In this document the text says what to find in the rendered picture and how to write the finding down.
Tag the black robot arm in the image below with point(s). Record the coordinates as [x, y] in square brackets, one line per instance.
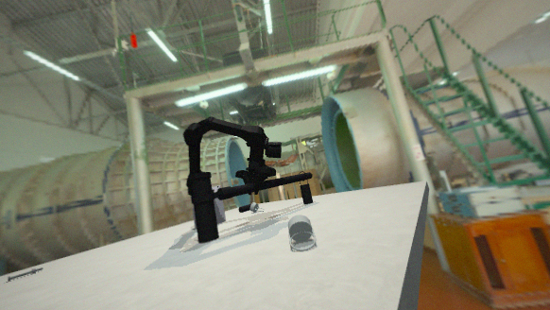
[253, 135]

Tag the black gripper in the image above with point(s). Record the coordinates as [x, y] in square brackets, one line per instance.
[259, 172]

